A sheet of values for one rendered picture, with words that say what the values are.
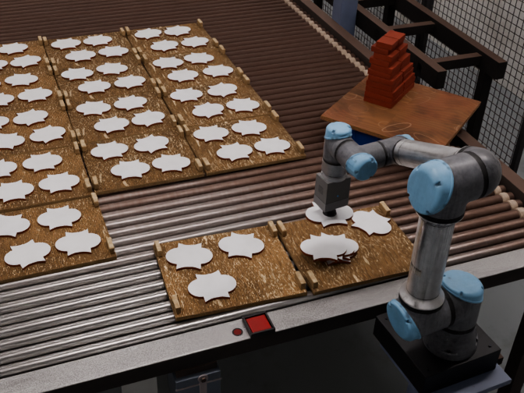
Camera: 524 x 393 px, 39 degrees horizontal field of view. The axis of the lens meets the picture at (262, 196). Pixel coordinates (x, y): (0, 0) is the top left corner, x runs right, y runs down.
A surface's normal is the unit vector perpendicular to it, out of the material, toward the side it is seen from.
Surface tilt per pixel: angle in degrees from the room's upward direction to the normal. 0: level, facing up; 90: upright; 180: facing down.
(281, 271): 0
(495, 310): 0
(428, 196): 84
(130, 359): 0
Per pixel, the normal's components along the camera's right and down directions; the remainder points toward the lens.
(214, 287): 0.04, -0.81
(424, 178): -0.89, 0.14
